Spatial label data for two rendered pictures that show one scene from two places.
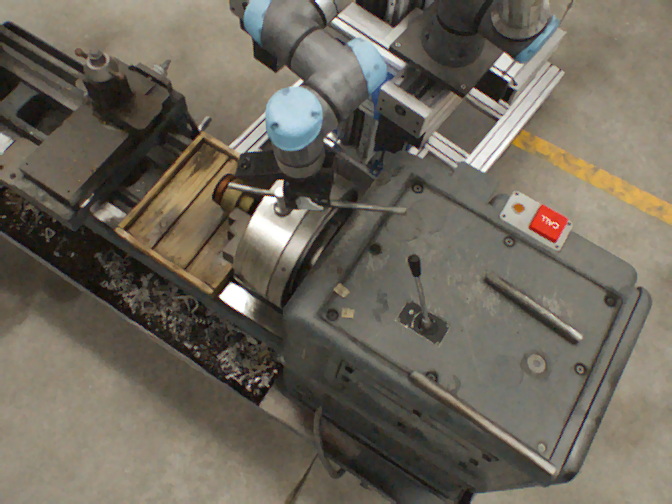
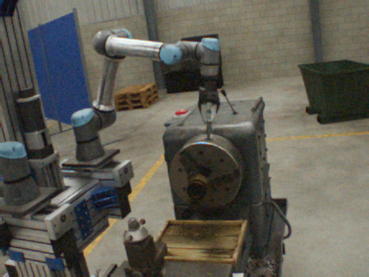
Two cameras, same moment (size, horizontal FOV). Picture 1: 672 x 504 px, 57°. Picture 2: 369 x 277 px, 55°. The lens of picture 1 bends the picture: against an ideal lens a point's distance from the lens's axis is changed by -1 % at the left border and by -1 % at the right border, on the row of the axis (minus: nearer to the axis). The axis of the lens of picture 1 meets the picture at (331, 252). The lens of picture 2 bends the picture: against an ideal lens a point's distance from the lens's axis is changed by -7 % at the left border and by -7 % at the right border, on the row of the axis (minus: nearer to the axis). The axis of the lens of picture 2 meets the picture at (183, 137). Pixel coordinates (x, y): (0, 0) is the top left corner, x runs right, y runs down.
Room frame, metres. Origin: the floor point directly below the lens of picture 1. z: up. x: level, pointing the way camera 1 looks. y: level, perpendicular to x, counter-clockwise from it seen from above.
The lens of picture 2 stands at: (0.78, 1.66, 1.70)
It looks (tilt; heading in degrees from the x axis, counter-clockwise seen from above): 16 degrees down; 265
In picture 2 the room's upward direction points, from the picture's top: 9 degrees counter-clockwise
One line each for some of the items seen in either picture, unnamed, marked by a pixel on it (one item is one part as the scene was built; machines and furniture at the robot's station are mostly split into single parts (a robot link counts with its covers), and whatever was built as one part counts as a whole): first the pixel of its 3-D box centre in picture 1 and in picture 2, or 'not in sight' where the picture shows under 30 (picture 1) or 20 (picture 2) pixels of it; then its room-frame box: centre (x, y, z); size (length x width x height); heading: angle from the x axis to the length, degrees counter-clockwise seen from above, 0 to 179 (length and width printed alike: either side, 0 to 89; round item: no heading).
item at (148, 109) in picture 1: (122, 106); (147, 263); (0.88, 0.59, 0.99); 0.20 x 0.10 x 0.05; 66
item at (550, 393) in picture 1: (453, 324); (221, 147); (0.43, -0.28, 1.06); 0.59 x 0.48 x 0.39; 66
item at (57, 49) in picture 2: not in sight; (49, 79); (2.72, -6.40, 1.18); 4.12 x 0.80 x 2.35; 120
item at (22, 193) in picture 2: not in sight; (19, 186); (1.35, 0.23, 1.21); 0.15 x 0.15 x 0.10
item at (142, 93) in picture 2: not in sight; (137, 96); (1.00, -8.09, 0.22); 1.25 x 0.86 x 0.44; 72
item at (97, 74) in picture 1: (99, 64); (135, 232); (0.89, 0.61, 1.13); 0.08 x 0.08 x 0.03
